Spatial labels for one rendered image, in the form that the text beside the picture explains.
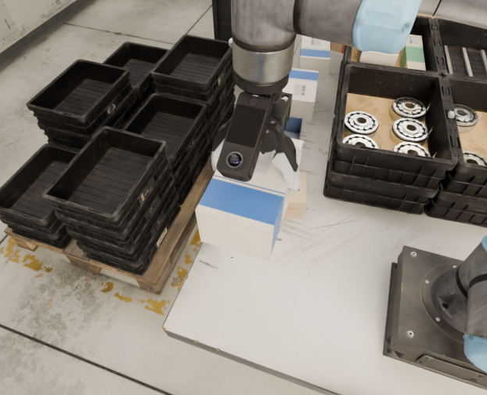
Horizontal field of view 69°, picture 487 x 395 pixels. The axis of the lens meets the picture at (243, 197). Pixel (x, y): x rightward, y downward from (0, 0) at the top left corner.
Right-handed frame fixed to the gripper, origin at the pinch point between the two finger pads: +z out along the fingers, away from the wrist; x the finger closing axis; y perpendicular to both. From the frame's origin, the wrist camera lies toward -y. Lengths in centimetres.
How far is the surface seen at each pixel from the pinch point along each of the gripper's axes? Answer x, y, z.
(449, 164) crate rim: -39, 37, 19
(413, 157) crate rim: -31, 36, 18
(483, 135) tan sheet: -54, 65, 28
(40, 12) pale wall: 252, 200, 91
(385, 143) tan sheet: -26, 51, 28
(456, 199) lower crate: -46, 38, 30
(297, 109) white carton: 5, 69, 36
